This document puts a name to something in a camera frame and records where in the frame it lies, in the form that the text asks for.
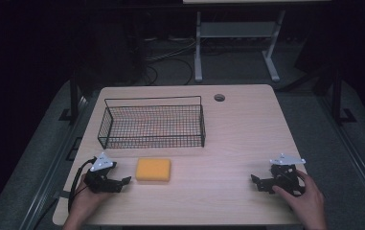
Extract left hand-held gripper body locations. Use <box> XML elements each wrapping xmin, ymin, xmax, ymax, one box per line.
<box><xmin>83</xmin><ymin>151</ymin><xmax>124</xmax><ymax>194</ymax></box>

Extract grey metal stand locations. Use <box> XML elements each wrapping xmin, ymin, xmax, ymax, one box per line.
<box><xmin>194</xmin><ymin>10</ymin><xmax>286</xmax><ymax>83</ymax></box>

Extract black cable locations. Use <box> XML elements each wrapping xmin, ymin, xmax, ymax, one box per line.
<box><xmin>67</xmin><ymin>156</ymin><xmax>98</xmax><ymax>213</ymax></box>

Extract yellow sponge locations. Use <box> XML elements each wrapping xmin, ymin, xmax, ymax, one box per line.
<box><xmin>134</xmin><ymin>157</ymin><xmax>172</xmax><ymax>183</ymax></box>

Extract black wire basket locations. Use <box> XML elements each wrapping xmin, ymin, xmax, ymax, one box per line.
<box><xmin>97</xmin><ymin>95</ymin><xmax>207</xmax><ymax>150</ymax></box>

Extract floor cables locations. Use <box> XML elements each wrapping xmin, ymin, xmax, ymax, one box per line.
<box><xmin>143</xmin><ymin>37</ymin><xmax>197</xmax><ymax>86</ymax></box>

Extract black metal post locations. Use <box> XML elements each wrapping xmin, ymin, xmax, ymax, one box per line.
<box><xmin>58</xmin><ymin>74</ymin><xmax>81</xmax><ymax>123</ymax></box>
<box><xmin>331</xmin><ymin>68</ymin><xmax>357</xmax><ymax>127</ymax></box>

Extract person's right hand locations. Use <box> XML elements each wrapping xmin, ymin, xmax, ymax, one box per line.
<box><xmin>271</xmin><ymin>169</ymin><xmax>328</xmax><ymax>230</ymax></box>

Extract person's left hand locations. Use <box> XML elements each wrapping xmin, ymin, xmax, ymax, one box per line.
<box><xmin>64</xmin><ymin>173</ymin><xmax>116</xmax><ymax>230</ymax></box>

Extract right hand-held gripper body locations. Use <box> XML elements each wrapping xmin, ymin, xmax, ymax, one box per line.
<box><xmin>258</xmin><ymin>152</ymin><xmax>307</xmax><ymax>196</ymax></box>

